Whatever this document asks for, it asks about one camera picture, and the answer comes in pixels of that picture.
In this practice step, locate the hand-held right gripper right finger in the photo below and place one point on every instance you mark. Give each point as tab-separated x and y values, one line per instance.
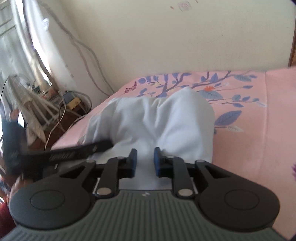
158	162

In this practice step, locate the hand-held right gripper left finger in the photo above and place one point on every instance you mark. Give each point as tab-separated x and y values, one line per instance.
133	163

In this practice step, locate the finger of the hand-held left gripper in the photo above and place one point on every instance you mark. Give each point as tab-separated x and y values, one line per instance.
78	150

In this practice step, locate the white garment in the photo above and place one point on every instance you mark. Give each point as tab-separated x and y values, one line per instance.
161	120

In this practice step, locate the person's left hand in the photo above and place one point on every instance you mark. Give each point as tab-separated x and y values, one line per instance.
19	184

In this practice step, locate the wooden bedside table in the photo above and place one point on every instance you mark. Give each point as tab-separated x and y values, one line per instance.
69	109

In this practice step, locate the white standing fan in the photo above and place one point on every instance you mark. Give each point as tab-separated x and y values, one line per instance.
30	104

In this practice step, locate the person's red clothing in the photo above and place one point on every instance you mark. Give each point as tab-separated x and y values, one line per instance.
4	215

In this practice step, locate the pink floral bed sheet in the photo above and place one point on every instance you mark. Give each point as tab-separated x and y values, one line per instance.
249	143

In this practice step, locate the white curtain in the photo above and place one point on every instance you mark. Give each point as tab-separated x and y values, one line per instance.
20	41

